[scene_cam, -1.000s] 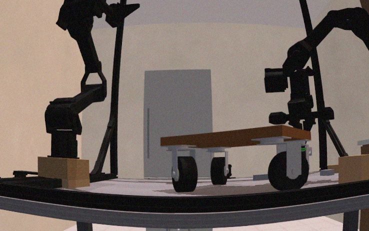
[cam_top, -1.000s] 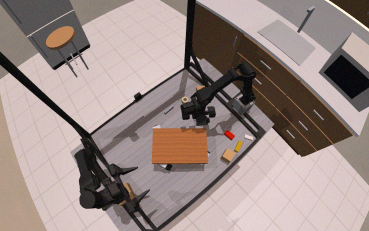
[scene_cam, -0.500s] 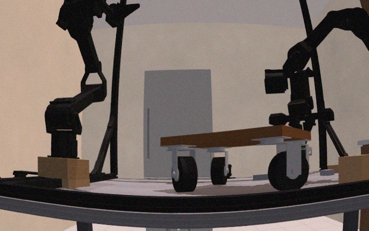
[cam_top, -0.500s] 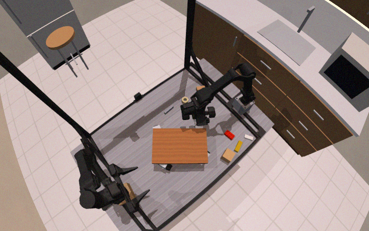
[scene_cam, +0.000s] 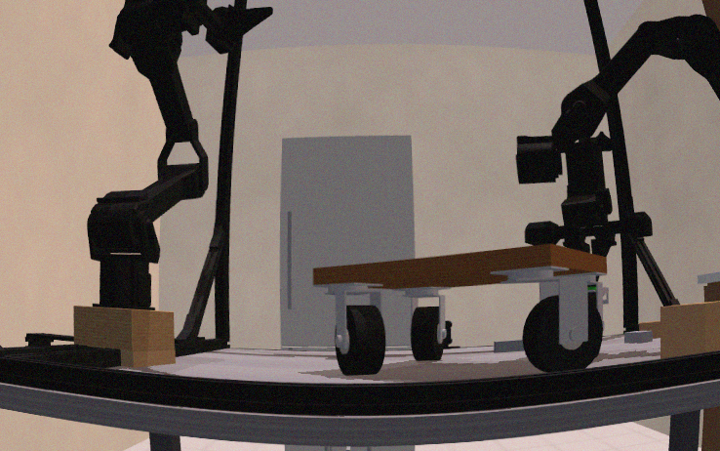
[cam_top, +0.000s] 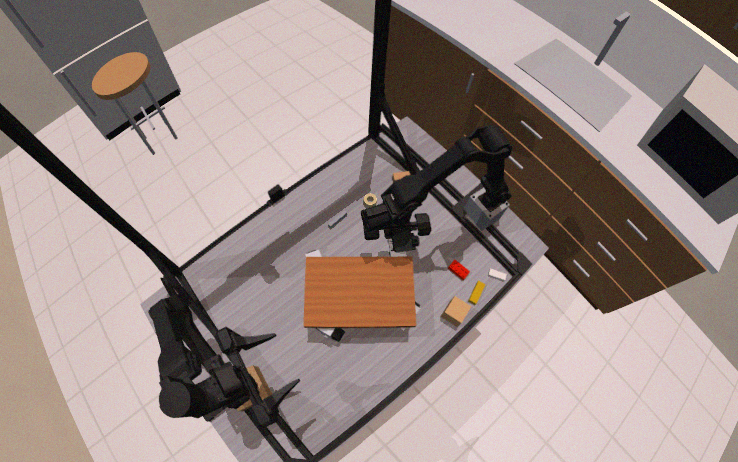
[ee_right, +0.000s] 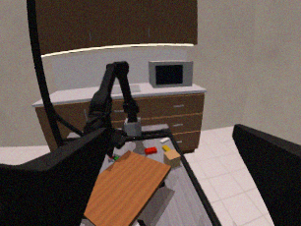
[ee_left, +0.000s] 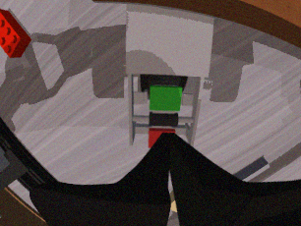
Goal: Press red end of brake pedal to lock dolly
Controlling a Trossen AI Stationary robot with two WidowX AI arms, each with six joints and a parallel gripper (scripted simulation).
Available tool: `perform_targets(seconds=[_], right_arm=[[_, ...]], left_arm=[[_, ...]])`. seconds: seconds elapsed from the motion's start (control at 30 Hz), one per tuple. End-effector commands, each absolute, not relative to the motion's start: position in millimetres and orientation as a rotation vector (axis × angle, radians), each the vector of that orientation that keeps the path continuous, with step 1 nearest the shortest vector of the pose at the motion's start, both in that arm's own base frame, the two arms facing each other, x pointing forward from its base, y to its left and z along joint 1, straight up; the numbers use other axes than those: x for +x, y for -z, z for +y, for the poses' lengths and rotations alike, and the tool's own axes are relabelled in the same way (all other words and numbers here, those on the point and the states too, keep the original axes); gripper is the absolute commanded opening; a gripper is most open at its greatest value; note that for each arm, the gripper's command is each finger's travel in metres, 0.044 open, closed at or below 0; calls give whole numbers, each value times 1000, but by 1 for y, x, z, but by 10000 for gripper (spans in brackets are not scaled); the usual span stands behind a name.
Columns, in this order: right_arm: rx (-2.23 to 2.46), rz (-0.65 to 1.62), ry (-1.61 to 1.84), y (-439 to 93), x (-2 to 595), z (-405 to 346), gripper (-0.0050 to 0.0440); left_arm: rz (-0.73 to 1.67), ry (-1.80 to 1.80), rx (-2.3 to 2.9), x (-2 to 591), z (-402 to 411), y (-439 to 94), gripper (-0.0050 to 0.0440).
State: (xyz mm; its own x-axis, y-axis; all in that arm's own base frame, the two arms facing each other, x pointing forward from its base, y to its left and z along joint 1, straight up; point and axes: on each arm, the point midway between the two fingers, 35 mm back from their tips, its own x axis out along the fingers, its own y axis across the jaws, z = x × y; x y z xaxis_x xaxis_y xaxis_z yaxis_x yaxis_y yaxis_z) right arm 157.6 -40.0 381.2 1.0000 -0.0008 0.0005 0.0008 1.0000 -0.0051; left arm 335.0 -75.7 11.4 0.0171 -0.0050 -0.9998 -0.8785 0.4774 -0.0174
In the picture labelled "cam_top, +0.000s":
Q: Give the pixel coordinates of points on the yellow flat bar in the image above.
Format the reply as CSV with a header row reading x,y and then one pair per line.
x,y
476,292

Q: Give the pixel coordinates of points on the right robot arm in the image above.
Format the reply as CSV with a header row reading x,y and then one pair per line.
x,y
178,400

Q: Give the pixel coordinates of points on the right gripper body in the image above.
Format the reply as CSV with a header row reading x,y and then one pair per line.
x,y
259,412

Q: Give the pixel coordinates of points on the brown wooden dolly with black caster wheels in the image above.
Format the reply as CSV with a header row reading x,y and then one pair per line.
x,y
358,292

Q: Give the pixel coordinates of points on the beige roll of masking tape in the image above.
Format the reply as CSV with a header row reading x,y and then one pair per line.
x,y
370,197

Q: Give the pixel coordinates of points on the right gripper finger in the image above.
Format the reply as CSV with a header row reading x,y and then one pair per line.
x,y
277,398
248,342

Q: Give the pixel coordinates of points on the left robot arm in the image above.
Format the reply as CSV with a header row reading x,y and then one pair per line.
x,y
413,189

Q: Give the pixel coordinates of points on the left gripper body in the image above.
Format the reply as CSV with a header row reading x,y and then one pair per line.
x,y
422,224

